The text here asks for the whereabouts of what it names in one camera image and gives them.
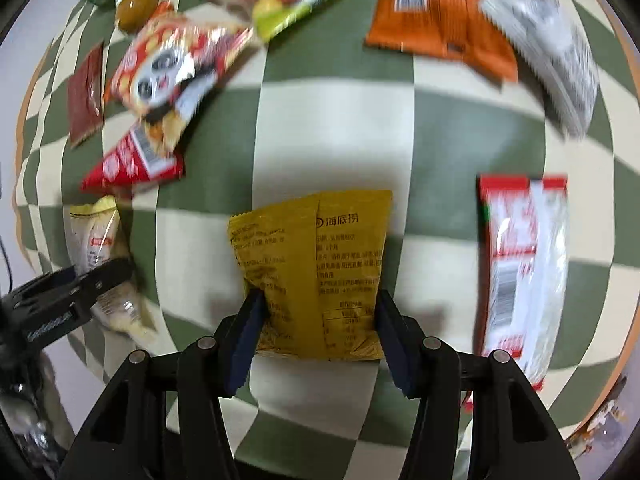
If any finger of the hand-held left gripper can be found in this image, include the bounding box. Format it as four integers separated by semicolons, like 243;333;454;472
11;258;136;324

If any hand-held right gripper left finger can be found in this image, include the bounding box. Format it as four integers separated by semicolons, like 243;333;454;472
57;290;266;480

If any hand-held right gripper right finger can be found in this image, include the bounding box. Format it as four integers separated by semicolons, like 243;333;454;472
375;290;583;480

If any pale yellow white snack packet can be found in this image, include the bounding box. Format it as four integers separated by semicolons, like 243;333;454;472
65;195;158;348

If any golden round snack clear wrapper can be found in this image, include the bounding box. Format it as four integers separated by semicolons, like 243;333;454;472
114;0;176;35

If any grey white snack packet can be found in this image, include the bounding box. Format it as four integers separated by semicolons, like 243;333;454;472
479;0;601;138

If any red triangular snack packet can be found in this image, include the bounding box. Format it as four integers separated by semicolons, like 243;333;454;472
80;112;186;196

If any red and white snack packet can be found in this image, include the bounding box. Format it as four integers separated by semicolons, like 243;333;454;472
470;174;571;413

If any brown sachet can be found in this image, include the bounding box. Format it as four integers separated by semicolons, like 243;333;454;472
66;42;106;148

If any red panda print snack packet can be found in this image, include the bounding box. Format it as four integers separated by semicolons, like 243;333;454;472
102;12;253;121

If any green white checkered cloth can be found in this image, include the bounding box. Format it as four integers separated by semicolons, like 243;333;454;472
12;0;631;466

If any orange snack packet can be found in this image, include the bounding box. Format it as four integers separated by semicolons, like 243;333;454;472
365;0;521;83

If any black cable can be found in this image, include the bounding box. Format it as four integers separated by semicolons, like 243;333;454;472
0;237;15;293

